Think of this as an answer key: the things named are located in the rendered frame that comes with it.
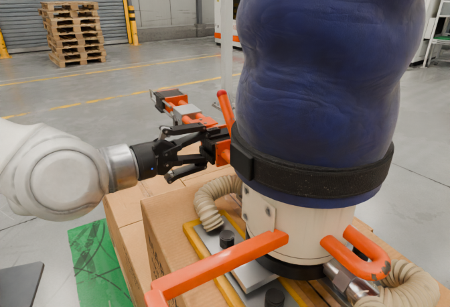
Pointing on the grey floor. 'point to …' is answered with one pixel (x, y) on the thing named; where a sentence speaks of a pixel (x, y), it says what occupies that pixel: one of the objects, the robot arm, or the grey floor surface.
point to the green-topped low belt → (439, 48)
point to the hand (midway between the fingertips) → (220, 141)
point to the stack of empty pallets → (73, 32)
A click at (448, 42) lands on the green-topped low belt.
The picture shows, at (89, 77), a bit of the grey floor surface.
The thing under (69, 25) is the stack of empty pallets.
